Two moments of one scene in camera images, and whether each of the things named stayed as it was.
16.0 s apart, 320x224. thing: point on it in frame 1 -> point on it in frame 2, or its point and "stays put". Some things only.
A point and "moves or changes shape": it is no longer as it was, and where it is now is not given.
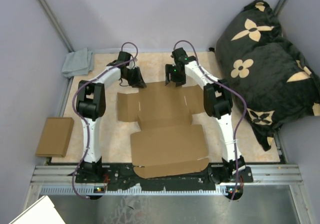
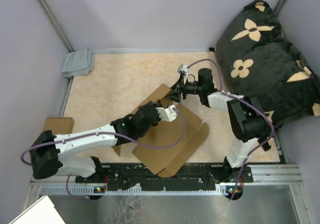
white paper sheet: x=41 y=212 stays put
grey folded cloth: x=78 y=63 stays put
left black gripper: x=138 y=82 -> x=150 y=103
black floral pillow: x=266 y=75 stays put
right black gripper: x=179 y=82 -> x=179 y=86
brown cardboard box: x=168 y=144 moves or changes shape
